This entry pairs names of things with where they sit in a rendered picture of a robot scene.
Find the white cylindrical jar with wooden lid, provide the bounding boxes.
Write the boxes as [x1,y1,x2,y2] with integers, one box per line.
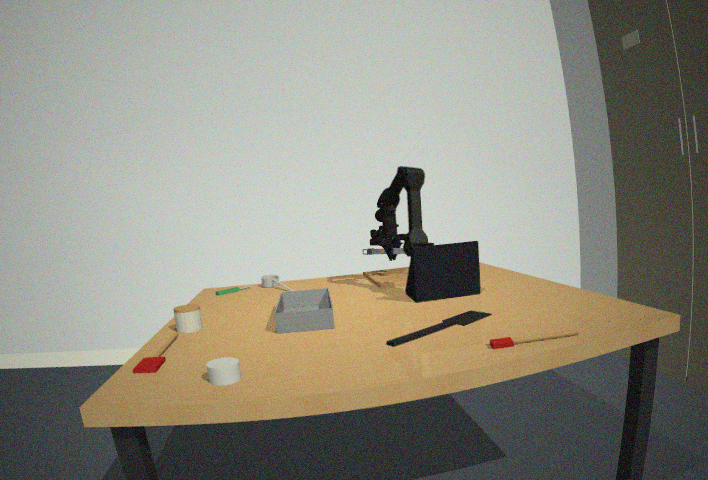
[173,304,203,334]

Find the grey short cylinder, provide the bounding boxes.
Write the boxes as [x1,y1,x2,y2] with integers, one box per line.
[206,357,242,386]

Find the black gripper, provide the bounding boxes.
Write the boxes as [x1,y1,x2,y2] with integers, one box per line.
[370,222,407,261]

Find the grey roasting tin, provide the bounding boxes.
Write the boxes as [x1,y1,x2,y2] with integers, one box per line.
[274,288,334,334]

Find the light wooden board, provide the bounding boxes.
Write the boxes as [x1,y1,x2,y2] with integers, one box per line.
[363,267,409,289]

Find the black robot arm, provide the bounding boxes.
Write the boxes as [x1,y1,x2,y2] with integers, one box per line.
[375,166,434,257]

